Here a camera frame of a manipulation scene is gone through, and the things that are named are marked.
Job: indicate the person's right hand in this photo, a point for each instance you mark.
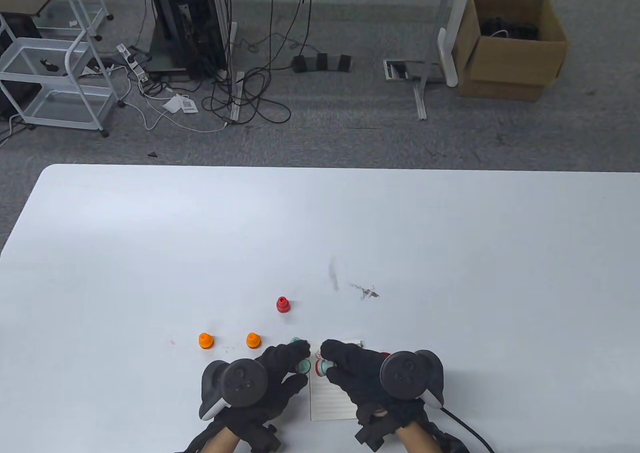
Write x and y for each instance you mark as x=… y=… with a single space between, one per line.
x=357 y=373

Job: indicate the person's left hand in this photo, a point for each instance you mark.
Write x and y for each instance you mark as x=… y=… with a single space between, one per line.
x=285 y=383

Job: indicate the white lined spiral notebook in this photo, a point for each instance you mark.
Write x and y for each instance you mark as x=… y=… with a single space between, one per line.
x=330 y=403

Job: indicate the orange reward stamp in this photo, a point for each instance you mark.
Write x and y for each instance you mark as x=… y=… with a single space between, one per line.
x=253 y=341
x=205 y=341

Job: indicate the red reward stamp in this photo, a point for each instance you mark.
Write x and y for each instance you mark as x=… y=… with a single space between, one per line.
x=283 y=305

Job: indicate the person's left forearm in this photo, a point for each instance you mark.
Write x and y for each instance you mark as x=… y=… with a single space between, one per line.
x=222 y=445

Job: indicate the person's right forearm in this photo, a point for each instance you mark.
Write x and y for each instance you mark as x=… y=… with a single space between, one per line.
x=415 y=443

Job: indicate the metal desk leg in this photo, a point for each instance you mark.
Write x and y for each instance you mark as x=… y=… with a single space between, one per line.
x=420 y=104
x=236 y=105

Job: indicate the printed paper label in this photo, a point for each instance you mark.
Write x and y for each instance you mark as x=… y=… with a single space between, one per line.
x=189 y=106

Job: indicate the white paper tag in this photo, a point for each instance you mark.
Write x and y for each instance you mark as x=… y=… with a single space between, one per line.
x=172 y=105

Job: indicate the metal floor socket box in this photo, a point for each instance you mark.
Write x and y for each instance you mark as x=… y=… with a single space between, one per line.
x=397 y=70

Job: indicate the grey power strip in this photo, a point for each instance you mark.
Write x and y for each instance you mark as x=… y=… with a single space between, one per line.
x=333 y=64

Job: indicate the black power adapter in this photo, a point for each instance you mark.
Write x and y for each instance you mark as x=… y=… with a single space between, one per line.
x=322 y=62
x=299 y=64
x=344 y=63

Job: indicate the white plastic panel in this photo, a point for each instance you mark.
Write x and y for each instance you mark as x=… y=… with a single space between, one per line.
x=446 y=55

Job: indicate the brown cardboard box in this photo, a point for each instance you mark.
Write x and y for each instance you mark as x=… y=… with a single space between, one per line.
x=515 y=70

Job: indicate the white rolling cart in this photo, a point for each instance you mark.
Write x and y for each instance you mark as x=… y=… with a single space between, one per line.
x=65 y=105

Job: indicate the white power strip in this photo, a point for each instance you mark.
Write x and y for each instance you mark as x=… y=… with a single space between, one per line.
x=131 y=60

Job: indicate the black computer tower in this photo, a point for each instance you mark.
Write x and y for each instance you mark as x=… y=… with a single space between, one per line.
x=195 y=18

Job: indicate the small black clip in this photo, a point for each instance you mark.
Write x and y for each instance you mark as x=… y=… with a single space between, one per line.
x=48 y=65

